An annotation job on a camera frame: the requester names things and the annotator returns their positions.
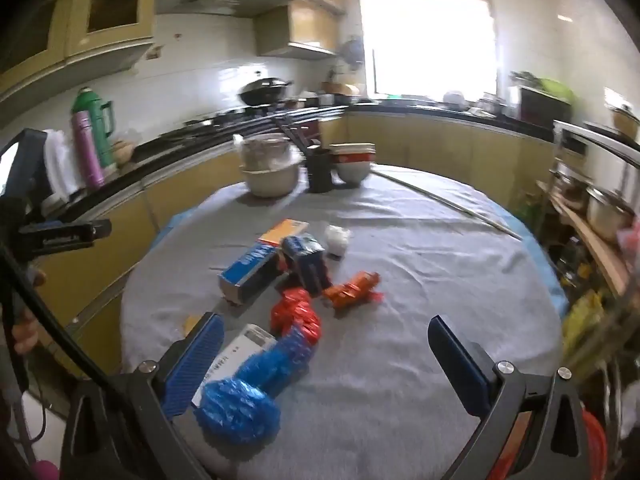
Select small electric fan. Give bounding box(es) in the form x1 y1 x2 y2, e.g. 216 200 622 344
336 35 366 72

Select yellow base cabinets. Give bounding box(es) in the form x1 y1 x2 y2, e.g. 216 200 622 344
30 107 558 376

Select pink thermos bottle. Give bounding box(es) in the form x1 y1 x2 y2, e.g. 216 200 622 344
70 112 106 190

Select light blue under cloth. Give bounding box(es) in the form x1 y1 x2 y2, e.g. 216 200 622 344
150 205 568 311

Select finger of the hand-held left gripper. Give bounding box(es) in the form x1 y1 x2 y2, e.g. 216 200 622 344
17 219 113 261

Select red plastic basket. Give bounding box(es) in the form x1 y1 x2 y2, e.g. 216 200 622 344
500 405 608 480

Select yellow glass-door wall cabinet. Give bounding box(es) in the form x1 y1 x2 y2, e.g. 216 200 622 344
0 0 158 106

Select large steel pot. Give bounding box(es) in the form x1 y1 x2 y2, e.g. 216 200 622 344
586 185 636 243

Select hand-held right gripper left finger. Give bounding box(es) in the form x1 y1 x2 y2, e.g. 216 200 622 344
60 312 226 480

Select pink cloth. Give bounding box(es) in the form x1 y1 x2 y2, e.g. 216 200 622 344
617 227 640 262

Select white appliance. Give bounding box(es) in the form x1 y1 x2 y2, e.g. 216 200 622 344
552 120 640 171

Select wooden shelf board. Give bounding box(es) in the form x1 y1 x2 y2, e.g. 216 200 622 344
537 180 631 296

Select covered metal basin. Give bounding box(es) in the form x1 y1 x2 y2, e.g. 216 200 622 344
239 134 306 198

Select black countertop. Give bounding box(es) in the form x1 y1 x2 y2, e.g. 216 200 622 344
40 101 556 221

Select green plant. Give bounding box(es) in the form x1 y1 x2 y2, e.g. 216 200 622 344
515 187 547 231

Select yellow bag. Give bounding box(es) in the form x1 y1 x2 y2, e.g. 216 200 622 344
562 290 608 356

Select green plastic bag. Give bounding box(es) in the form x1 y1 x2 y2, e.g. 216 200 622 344
537 77 576 103

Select long blue carton box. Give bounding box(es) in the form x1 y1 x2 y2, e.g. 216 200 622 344
218 242 281 306

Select orange carton box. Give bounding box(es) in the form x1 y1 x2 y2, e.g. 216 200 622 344
259 218 308 247

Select person's left hand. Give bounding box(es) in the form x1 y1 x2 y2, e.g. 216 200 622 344
9 267 48 358

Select blue plastic wrapper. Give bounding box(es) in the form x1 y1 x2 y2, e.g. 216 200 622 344
192 330 316 446

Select metal storage rack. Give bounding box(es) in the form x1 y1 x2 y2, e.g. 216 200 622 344
565 240 640 441

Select orange wrapper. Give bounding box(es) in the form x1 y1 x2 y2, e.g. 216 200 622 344
322 271 383 310

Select white carton box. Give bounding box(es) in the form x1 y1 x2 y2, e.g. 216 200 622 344
192 324 278 406

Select green thermos jug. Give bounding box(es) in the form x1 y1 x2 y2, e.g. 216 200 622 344
71 87 117 171

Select red wrapper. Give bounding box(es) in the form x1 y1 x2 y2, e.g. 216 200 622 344
270 287 321 346

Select dark blue and black packet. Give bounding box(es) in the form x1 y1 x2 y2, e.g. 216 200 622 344
280 234 333 296

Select red rimmed bowl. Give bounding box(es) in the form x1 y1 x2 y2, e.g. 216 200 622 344
329 143 377 165

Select white bowl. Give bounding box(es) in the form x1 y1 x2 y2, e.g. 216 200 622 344
335 160 373 187

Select black box appliance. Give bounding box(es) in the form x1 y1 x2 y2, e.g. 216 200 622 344
520 85 573 123

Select black wok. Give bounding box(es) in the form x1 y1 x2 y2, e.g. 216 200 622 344
237 76 293 107

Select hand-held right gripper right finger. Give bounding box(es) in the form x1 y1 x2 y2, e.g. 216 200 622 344
427 315 588 480

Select black chopstick holder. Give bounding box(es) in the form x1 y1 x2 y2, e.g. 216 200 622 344
305 144 333 194

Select white plastic bags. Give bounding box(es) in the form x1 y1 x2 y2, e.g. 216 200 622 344
42 130 81 198

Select small yellow wall cabinet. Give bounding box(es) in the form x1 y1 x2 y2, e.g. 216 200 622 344
255 0 338 58

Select gas stove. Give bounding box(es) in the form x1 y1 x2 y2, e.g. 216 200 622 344
182 104 346 132

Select cream enamel pot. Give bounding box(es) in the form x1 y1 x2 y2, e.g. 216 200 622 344
607 102 640 142

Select black cable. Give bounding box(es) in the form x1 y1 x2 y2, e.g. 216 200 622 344
0 245 118 393

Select small steel pot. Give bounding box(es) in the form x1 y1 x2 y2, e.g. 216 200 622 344
554 164 591 202

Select long thin stick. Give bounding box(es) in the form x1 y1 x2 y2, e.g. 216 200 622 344
370 170 523 241

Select bright window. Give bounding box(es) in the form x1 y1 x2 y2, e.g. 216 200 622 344
357 0 498 98

